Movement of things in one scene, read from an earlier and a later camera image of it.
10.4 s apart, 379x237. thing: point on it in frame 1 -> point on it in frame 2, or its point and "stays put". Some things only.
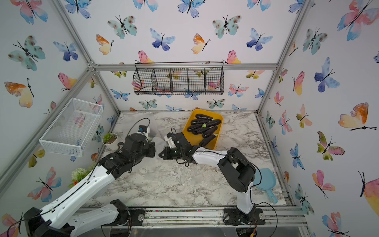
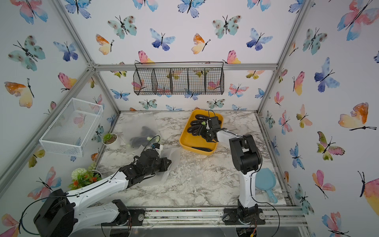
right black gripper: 167,155 -> 208,138
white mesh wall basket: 68,133 stays put
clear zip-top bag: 160,130 -> 140,132
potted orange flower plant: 79,174 stays put
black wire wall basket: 179,78 stays put
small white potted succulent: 109,140 stays put
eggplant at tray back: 200,116 stays put
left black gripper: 150,146 -> 163,161
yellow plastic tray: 194,139 stays put
